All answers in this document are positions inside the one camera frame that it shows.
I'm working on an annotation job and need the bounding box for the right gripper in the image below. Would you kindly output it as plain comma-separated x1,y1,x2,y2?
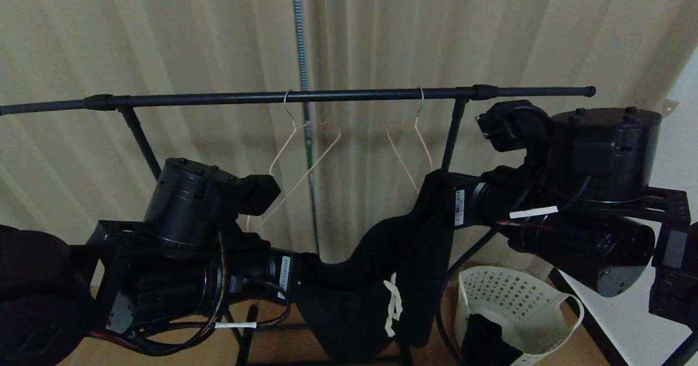
441,173,546,229

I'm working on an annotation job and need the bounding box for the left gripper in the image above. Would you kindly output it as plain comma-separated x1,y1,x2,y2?
226,234,302,305

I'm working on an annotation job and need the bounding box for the pink clothes hanger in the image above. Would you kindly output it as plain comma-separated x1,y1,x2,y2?
386,88,435,195
245,91,342,233

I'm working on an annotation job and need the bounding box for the black garment with white cord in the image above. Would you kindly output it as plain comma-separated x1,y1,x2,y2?
294,170,456,362

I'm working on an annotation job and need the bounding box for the white laundry basket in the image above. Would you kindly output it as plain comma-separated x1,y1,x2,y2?
455,266,585,366

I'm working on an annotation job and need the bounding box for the black clothes rack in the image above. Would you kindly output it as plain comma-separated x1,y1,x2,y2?
0,85,596,366

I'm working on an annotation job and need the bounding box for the beige curtain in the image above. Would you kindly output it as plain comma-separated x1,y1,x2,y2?
0,0,698,301

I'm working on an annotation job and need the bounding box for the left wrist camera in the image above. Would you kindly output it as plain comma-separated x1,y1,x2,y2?
215,174,282,229

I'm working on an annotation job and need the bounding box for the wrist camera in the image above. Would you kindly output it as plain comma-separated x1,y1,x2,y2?
215,174,282,229
477,100,549,154

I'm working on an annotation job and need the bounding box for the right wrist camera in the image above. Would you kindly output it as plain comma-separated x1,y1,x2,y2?
477,100,549,154

